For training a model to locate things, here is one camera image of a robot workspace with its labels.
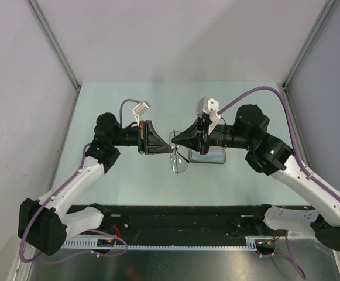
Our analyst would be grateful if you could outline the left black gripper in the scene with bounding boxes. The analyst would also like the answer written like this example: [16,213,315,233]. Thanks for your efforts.
[111,120,172,155]

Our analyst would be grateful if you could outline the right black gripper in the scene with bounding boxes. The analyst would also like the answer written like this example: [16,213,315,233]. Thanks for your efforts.
[172,115,253,156]

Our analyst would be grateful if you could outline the light blue cleaning cloth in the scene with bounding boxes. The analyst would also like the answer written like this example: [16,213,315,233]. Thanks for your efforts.
[190,150,225,163]

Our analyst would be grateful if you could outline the thin-framed sunglasses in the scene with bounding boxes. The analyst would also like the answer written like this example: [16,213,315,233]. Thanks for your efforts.
[168,130,190,175]

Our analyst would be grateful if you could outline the black glasses case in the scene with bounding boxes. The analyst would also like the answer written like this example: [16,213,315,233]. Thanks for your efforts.
[189,149,226,164]

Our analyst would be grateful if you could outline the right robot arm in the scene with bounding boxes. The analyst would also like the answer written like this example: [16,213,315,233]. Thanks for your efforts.
[172,105,340,252]

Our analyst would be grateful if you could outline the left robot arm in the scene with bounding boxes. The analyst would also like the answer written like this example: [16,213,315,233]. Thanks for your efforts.
[18,113,172,261]

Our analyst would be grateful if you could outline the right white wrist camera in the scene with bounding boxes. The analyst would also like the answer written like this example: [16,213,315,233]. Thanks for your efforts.
[196,97,221,133]

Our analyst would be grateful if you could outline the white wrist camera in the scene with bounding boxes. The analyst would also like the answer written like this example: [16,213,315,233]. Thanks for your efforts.
[132,101,151,124]
[196,97,221,133]

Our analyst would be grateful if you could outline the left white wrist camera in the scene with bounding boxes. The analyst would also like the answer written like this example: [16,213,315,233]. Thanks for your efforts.
[132,101,151,124]

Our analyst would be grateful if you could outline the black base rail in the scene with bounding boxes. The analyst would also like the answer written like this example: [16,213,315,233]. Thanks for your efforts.
[98,204,287,246]

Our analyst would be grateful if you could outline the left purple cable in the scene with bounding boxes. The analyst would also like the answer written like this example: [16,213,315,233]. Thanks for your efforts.
[19,98,138,264]

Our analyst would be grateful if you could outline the purple cable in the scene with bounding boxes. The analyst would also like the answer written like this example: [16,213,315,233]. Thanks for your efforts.
[218,86,340,279]
[19,98,138,264]

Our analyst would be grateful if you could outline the white slotted cable duct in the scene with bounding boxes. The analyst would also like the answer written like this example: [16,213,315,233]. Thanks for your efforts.
[61,236,274,251]

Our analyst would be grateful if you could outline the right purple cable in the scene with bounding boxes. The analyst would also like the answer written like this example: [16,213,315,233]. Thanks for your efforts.
[218,86,340,279]

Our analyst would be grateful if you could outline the left aluminium frame post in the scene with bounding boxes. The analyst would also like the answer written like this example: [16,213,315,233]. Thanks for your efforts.
[25,0,81,93]

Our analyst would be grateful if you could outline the aluminium frame post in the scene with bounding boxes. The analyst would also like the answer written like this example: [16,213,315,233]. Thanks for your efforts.
[282,0,339,89]
[25,0,81,93]

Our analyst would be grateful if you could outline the right aluminium frame post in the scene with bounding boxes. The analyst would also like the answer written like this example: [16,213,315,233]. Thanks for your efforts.
[282,0,339,89]

